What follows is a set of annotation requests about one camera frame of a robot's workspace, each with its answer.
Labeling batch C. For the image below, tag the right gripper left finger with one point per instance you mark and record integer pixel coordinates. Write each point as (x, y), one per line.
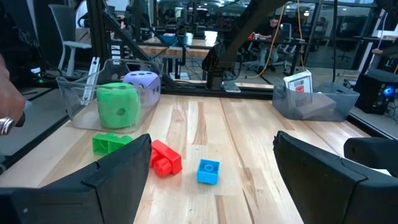
(93, 199)

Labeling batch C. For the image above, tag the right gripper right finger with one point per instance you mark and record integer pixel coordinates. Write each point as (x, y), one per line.
(335, 199)

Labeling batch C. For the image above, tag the short green toy block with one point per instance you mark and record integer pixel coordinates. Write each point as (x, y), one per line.
(109, 143)

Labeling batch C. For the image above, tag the grey card box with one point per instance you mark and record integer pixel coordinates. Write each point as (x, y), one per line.
(320, 107)

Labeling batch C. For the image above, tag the large red toy block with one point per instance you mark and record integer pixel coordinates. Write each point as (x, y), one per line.
(169, 155)

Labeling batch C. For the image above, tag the green foam die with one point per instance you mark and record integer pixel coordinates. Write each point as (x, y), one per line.
(112, 105)

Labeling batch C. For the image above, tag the white playing card box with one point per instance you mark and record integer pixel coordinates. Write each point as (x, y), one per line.
(298, 87)

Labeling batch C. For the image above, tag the large clear plastic bin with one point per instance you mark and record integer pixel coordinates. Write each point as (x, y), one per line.
(71, 93)

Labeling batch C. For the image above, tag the light blue toy block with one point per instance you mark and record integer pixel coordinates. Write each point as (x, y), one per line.
(208, 172)

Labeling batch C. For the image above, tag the purple foam die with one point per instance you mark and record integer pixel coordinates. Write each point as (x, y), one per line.
(146, 84)

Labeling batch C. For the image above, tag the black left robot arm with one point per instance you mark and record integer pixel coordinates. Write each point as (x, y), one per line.
(217, 62)

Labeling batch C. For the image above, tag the small grey plastic bin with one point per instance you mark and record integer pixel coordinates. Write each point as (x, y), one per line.
(345, 102)

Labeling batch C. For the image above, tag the black computer box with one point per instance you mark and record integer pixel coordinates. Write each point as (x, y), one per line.
(373, 93)

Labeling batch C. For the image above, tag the white perforated strip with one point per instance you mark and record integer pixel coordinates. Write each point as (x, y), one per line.
(91, 77)

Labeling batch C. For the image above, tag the person's hand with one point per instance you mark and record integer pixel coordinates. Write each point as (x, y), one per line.
(9, 93)

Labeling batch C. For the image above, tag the person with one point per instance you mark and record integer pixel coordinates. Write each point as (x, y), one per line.
(269, 31)

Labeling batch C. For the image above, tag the wooden background table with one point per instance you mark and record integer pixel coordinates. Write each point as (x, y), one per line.
(174, 49)

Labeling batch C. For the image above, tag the grey office chair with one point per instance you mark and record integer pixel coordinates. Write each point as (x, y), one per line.
(66, 28)

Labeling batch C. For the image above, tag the blue bowl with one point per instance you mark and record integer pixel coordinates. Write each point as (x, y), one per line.
(168, 39)

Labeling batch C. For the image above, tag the white cup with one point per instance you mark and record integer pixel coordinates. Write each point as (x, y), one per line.
(189, 39)

